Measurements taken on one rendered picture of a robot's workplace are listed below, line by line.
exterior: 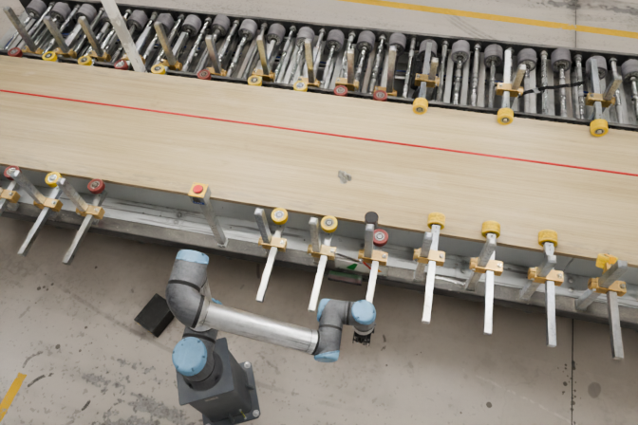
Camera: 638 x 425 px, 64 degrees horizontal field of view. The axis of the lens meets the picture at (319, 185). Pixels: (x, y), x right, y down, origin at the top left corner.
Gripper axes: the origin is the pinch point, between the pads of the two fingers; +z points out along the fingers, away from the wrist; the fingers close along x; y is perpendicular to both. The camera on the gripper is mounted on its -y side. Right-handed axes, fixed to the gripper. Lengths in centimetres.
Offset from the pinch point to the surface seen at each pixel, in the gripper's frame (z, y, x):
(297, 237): 21, -51, -44
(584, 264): 9, -57, 98
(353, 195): -7, -66, -16
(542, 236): -14, -55, 72
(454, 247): 13, -57, 37
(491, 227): -15, -55, 49
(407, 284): 13.6, -32.9, 16.7
